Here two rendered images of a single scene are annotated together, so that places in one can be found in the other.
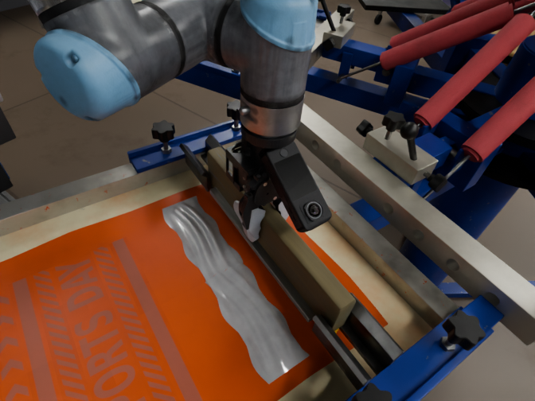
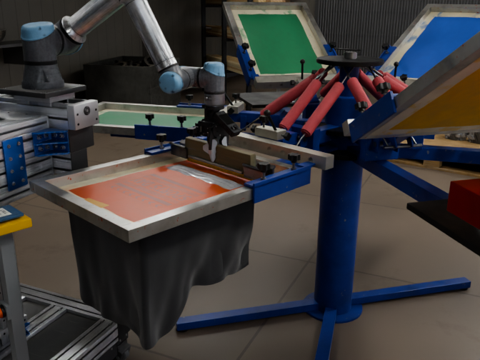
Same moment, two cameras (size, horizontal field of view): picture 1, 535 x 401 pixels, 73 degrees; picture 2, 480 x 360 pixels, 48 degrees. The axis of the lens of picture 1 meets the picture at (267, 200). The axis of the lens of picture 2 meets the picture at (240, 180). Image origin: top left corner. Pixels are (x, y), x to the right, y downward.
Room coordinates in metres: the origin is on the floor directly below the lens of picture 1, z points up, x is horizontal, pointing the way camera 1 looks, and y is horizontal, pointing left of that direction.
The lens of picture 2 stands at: (-1.60, 0.16, 1.58)
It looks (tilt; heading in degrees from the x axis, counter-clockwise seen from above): 19 degrees down; 353
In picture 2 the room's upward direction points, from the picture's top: 1 degrees clockwise
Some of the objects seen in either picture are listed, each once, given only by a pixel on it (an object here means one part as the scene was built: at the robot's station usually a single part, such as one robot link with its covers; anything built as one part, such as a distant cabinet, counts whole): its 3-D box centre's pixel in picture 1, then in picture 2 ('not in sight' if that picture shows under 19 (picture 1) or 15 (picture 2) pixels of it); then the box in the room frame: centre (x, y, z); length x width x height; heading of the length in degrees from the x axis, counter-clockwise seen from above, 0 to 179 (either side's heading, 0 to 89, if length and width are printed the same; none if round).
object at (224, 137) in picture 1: (203, 149); (177, 151); (0.60, 0.15, 0.97); 0.30 x 0.05 x 0.07; 128
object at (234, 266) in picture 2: not in sight; (202, 263); (0.04, 0.08, 0.74); 0.46 x 0.04 x 0.42; 128
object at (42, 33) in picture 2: not in sight; (39, 41); (0.53, 0.64, 1.42); 0.13 x 0.12 x 0.14; 155
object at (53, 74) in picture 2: not in sight; (41, 73); (0.53, 0.64, 1.31); 0.15 x 0.15 x 0.10
